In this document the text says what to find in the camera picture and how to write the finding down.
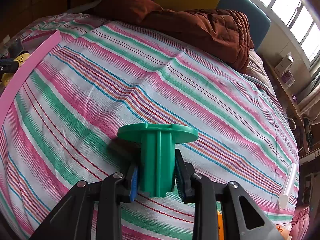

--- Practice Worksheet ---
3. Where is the yellow perforated plastic toy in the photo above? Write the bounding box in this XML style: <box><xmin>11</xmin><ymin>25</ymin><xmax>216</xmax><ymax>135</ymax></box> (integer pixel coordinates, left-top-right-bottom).
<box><xmin>1</xmin><ymin>52</ymin><xmax>30</xmax><ymax>87</ymax></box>

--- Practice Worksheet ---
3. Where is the white box on shelf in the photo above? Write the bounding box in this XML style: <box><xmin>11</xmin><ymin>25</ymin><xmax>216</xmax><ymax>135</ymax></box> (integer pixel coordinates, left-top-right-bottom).
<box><xmin>274</xmin><ymin>53</ymin><xmax>294</xmax><ymax>77</ymax></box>

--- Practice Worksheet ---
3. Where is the white plastic tube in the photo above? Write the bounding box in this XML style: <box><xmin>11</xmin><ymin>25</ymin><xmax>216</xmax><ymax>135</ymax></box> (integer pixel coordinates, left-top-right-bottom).
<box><xmin>278</xmin><ymin>163</ymin><xmax>298</xmax><ymax>209</ymax></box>

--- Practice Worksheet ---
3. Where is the rust brown quilt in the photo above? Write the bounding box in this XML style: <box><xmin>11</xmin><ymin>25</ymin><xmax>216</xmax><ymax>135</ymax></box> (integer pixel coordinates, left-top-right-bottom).
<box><xmin>89</xmin><ymin>0</ymin><xmax>254</xmax><ymax>73</ymax></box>

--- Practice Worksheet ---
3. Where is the wooden bedside shelf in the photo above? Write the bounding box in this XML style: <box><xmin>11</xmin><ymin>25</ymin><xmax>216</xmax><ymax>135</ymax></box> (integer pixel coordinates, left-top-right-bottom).
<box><xmin>260</xmin><ymin>54</ymin><xmax>304</xmax><ymax>127</ymax></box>

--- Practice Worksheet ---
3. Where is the purple box on shelf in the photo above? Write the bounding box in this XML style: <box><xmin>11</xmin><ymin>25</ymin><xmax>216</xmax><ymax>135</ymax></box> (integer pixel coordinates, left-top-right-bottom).
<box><xmin>281</xmin><ymin>70</ymin><xmax>295</xmax><ymax>87</ymax></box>

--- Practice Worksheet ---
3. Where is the striped bed sheet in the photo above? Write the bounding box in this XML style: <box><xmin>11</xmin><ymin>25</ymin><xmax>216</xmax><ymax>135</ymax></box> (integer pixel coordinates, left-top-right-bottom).
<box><xmin>1</xmin><ymin>14</ymin><xmax>299</xmax><ymax>239</ymax></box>

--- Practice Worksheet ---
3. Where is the green plastic spool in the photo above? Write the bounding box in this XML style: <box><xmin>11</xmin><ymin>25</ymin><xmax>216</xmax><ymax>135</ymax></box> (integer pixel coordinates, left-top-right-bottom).
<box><xmin>117</xmin><ymin>123</ymin><xmax>199</xmax><ymax>198</ymax></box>

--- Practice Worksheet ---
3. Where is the pink shallow box tray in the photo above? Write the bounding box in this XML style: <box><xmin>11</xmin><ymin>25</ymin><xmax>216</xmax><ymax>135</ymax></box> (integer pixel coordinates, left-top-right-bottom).
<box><xmin>1</xmin><ymin>30</ymin><xmax>61</xmax><ymax>128</ymax></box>

